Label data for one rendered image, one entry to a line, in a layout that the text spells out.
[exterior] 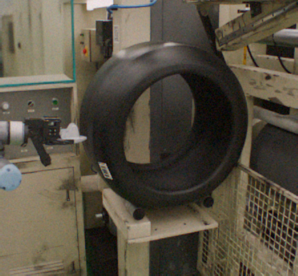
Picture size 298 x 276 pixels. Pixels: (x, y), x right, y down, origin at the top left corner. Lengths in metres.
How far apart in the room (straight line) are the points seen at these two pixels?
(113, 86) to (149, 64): 0.13
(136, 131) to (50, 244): 0.85
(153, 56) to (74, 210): 1.13
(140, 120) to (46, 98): 0.53
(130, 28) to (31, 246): 1.24
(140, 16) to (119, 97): 0.52
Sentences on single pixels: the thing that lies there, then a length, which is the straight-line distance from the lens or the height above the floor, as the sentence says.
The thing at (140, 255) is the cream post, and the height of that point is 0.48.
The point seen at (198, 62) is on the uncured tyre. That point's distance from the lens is 1.34.
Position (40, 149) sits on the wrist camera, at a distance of 1.35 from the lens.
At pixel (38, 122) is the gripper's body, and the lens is 1.32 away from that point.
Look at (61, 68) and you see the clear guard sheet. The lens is 1.99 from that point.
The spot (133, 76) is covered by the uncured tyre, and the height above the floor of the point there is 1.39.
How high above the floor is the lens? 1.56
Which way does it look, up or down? 16 degrees down
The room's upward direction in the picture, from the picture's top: straight up
